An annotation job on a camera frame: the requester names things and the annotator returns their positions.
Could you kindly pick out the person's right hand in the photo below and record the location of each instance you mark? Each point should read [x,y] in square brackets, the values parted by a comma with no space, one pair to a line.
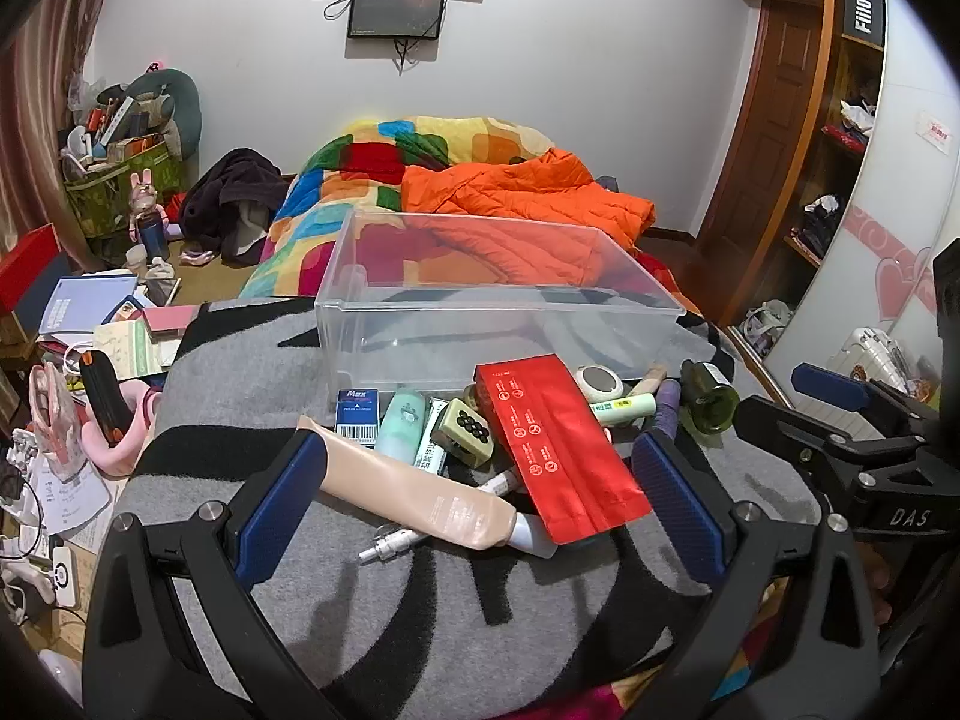
[871,581]

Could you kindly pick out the small blue box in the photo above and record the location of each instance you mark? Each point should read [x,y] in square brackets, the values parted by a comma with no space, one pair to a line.
[358,414]

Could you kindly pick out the brown wooden door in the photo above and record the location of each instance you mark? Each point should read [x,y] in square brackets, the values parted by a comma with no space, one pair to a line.
[772,105]

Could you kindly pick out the beige cosmetic tube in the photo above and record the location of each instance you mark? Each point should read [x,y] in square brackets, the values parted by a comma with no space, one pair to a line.
[405,487]

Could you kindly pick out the light green tube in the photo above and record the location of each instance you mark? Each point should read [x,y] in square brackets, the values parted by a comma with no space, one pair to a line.
[626,408]

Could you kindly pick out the clear plastic storage box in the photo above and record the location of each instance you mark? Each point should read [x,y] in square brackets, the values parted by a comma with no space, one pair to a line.
[360,300]

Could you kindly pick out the pink curtain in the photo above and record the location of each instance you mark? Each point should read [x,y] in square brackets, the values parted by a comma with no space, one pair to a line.
[37,90]

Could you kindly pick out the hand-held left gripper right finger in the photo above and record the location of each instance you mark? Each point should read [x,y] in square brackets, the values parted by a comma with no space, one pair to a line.
[682,506]

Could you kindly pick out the beige stick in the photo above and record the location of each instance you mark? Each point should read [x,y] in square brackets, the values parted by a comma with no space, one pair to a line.
[651,379]

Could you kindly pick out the pink transparent bag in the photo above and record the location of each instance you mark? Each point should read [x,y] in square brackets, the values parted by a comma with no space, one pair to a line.
[56,420]

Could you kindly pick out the pink curved holder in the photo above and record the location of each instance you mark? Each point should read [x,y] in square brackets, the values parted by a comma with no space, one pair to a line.
[120,461]

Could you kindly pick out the green storage bag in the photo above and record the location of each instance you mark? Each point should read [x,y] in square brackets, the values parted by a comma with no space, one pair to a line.
[105,195]

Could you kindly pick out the dark clothes pile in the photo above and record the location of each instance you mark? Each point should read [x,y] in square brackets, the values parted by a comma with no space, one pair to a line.
[225,202]

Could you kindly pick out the white flat device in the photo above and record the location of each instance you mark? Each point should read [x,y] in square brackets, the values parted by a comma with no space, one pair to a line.
[65,576]

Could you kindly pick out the grey bag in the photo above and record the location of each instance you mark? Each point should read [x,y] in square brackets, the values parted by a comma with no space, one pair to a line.
[766,326]

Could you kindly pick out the grey green neck pillow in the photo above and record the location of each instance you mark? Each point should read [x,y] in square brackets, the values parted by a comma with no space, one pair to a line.
[184,109]

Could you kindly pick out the pink book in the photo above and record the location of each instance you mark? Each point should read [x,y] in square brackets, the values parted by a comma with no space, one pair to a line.
[172,320]

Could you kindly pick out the grey black blanket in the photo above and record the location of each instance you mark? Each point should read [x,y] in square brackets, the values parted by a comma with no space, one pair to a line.
[420,615]

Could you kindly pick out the white ointment tube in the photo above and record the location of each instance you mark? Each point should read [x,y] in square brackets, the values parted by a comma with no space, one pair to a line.
[429,454]

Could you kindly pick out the blue notebook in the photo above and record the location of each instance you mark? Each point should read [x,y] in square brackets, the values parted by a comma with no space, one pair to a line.
[82,304]

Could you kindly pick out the purple stick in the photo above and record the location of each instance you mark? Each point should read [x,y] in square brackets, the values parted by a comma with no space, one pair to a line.
[667,405]

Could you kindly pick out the dark green glass bottle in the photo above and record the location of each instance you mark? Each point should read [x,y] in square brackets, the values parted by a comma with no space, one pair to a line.
[712,397]

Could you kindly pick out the green cube with black dots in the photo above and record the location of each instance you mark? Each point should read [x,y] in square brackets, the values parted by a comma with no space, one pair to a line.
[466,431]

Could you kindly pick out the red foil packet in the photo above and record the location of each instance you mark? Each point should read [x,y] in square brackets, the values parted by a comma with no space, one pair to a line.
[555,450]

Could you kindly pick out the black orange tool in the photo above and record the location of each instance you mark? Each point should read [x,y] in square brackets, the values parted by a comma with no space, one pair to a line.
[105,397]

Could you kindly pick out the red box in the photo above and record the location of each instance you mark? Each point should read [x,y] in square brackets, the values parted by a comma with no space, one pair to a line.
[26,262]

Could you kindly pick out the white wardrobe sliding door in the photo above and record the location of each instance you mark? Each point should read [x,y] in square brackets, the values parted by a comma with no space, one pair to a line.
[885,202]

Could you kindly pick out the pale green booklet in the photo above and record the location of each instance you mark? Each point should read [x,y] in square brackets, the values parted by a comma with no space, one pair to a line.
[124,352]

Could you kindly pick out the dark blue bottle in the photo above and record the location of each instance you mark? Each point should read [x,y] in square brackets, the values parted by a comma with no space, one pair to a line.
[155,236]

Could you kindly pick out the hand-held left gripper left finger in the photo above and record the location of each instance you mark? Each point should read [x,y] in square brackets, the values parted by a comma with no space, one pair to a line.
[281,510]

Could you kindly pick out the orange down jacket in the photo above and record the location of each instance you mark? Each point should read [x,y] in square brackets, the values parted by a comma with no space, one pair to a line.
[487,195]

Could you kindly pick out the pink rabbit doll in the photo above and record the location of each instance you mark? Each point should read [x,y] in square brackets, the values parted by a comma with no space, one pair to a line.
[144,199]

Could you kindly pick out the mint green bottle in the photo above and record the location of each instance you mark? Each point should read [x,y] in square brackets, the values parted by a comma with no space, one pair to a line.
[401,424]

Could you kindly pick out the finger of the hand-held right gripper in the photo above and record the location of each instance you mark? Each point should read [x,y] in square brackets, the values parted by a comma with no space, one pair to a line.
[829,384]
[780,431]

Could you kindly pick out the colourful patchwork quilt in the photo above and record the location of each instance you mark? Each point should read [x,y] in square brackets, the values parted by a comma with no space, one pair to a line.
[322,195]

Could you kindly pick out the wooden wardrobe shelf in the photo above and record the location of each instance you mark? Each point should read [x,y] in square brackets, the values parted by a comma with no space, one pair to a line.
[840,165]

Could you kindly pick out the small white round container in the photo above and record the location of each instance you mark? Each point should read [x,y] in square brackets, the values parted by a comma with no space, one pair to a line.
[600,384]

